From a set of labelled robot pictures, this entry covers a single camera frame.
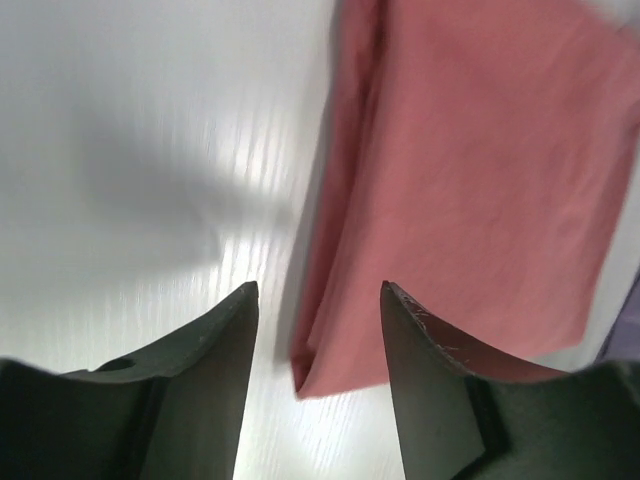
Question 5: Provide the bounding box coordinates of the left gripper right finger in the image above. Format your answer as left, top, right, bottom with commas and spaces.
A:
380, 282, 639, 479

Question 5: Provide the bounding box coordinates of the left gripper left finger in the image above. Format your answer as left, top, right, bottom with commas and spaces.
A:
1, 282, 259, 479

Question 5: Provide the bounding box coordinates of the pink t shirt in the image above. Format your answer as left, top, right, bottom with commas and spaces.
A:
291, 1, 639, 399

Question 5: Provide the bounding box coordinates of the lilac folded t shirt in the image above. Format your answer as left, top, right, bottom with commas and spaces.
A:
595, 273, 640, 363

